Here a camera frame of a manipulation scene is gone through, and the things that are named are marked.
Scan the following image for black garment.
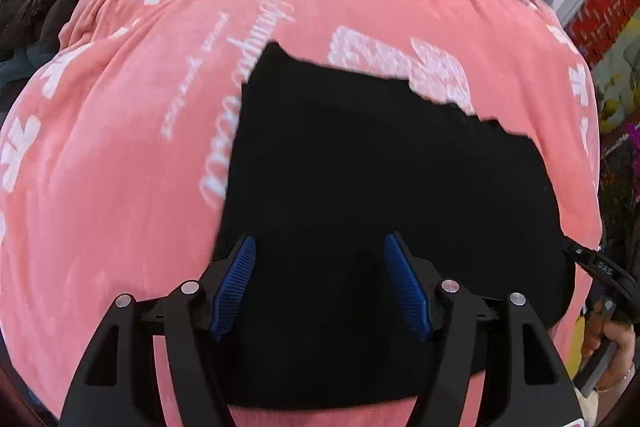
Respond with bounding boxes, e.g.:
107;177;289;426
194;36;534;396
213;43;575;410

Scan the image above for person's right hand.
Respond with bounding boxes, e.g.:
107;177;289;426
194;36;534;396
574;296;636;398

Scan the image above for pink printed bed blanket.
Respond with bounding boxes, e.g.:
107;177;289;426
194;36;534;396
1;0;602;426

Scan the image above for red yellow wall painting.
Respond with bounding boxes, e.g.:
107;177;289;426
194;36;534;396
568;0;639;135

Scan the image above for purple orchid flowers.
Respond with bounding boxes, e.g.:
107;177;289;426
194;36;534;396
601;122;639;208

